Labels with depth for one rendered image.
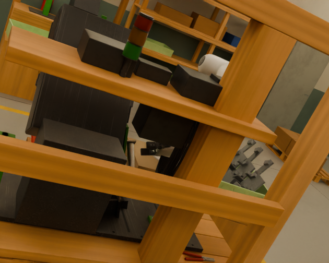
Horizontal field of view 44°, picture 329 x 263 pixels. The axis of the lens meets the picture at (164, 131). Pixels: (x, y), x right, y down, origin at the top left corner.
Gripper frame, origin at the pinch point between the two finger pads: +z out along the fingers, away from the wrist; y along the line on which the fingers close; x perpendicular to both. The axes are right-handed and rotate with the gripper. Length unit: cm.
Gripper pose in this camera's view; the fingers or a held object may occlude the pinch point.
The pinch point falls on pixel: (145, 148)
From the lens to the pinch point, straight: 172.5
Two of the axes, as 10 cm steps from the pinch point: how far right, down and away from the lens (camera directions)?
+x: 0.9, 9.4, -3.2
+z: -9.5, -0.2, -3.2
